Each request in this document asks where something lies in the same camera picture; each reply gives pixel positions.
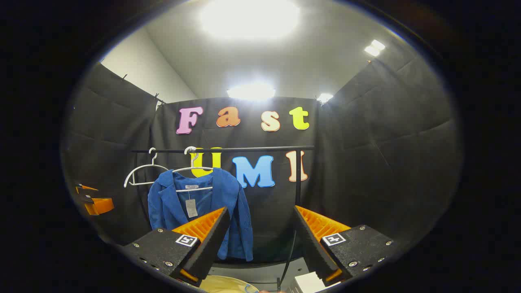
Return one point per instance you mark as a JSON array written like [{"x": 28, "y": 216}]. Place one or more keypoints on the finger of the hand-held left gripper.
[
  {"x": 87, "y": 188},
  {"x": 101, "y": 205}
]

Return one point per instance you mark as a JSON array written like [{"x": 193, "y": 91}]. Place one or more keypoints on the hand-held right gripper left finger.
[{"x": 211, "y": 240}]

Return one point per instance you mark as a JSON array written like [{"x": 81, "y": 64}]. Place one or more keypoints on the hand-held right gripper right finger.
[{"x": 311, "y": 244}]

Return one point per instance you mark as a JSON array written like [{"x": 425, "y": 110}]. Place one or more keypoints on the blue jacket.
[{"x": 234, "y": 195}]

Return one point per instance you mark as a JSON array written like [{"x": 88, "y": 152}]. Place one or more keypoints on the white clothes hanger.
[
  {"x": 191, "y": 168},
  {"x": 142, "y": 167}
]

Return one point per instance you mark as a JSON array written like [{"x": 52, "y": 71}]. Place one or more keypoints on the white box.
[{"x": 313, "y": 283}]

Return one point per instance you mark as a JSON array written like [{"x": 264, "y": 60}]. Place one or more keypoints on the black backdrop cloth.
[{"x": 366, "y": 162}]

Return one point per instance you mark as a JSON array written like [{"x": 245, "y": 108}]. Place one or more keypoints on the large ceiling light panel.
[{"x": 250, "y": 18}]

